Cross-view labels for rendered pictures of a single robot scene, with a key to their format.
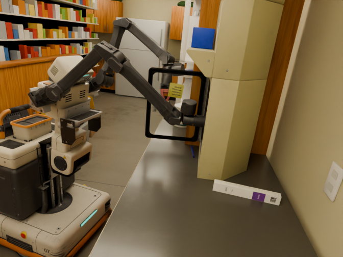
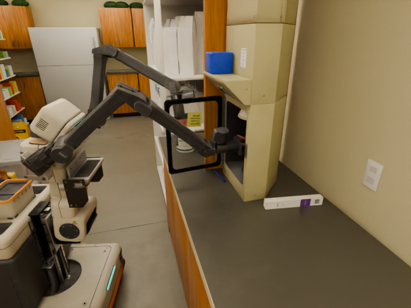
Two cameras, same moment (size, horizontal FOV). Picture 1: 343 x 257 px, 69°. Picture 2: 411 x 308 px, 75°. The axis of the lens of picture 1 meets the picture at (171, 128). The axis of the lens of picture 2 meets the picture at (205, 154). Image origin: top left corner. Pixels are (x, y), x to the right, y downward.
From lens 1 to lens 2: 0.43 m
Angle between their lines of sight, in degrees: 20
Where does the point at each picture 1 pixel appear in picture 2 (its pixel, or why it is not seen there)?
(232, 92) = (270, 114)
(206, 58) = (244, 87)
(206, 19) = (212, 40)
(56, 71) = (46, 124)
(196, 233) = (284, 255)
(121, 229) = (223, 279)
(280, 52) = not seen: hidden behind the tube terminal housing
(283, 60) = not seen: hidden behind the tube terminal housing
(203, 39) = (222, 64)
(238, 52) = (272, 76)
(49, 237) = not seen: outside the picture
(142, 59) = (76, 76)
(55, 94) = (65, 154)
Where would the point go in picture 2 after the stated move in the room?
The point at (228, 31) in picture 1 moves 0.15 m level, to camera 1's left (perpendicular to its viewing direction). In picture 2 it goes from (263, 58) to (227, 59)
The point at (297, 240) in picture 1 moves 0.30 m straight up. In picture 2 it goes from (353, 230) to (372, 164)
